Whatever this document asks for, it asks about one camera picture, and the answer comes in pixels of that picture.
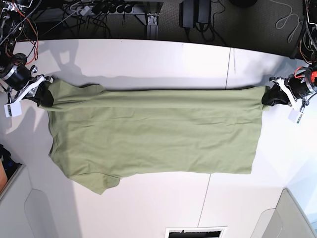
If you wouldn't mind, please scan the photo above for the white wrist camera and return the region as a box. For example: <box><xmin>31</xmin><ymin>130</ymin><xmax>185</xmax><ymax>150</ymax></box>
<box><xmin>288</xmin><ymin>109</ymin><xmax>303</xmax><ymax>124</ymax></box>
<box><xmin>4</xmin><ymin>102</ymin><xmax>22</xmax><ymax>118</ymax></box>

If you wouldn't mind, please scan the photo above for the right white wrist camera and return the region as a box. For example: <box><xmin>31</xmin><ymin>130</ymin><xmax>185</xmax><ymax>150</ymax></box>
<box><xmin>4</xmin><ymin>102</ymin><xmax>22</xmax><ymax>118</ymax></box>

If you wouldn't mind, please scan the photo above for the metal table leg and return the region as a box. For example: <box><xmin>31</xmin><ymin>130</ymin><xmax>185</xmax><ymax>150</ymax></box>
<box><xmin>147</xmin><ymin>15</ymin><xmax>159</xmax><ymax>40</ymax></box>

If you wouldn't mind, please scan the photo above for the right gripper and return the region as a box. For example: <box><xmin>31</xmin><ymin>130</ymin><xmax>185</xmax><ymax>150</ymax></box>
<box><xmin>0</xmin><ymin>64</ymin><xmax>54</xmax><ymax>108</ymax></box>

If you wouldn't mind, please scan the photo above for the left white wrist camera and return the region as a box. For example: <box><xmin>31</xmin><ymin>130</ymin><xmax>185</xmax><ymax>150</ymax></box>
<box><xmin>288</xmin><ymin>109</ymin><xmax>303</xmax><ymax>124</ymax></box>

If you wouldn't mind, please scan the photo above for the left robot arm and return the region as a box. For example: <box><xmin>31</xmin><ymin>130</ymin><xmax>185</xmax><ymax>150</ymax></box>
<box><xmin>262</xmin><ymin>0</ymin><xmax>317</xmax><ymax>111</ymax></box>

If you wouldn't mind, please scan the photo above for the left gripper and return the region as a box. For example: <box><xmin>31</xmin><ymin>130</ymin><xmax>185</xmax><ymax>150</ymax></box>
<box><xmin>262</xmin><ymin>70</ymin><xmax>317</xmax><ymax>111</ymax></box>

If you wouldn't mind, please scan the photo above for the green t-shirt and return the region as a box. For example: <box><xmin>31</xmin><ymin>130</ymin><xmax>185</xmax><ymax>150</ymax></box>
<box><xmin>47</xmin><ymin>80</ymin><xmax>266</xmax><ymax>194</ymax></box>

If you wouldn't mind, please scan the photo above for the white floor cable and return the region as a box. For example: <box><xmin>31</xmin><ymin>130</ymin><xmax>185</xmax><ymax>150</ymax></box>
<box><xmin>272</xmin><ymin>0</ymin><xmax>308</xmax><ymax>44</ymax></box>

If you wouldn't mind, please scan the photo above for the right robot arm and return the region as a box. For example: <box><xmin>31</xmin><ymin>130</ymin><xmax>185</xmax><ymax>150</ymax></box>
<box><xmin>0</xmin><ymin>0</ymin><xmax>54</xmax><ymax>107</ymax></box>

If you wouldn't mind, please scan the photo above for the black multi-socket power strip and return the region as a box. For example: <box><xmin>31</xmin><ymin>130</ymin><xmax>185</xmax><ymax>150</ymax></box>
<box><xmin>69</xmin><ymin>2</ymin><xmax>136</xmax><ymax>16</ymax></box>

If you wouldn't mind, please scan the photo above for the black power brick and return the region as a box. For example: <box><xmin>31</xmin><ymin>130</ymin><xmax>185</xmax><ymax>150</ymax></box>
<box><xmin>179</xmin><ymin>0</ymin><xmax>211</xmax><ymax>33</ymax></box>

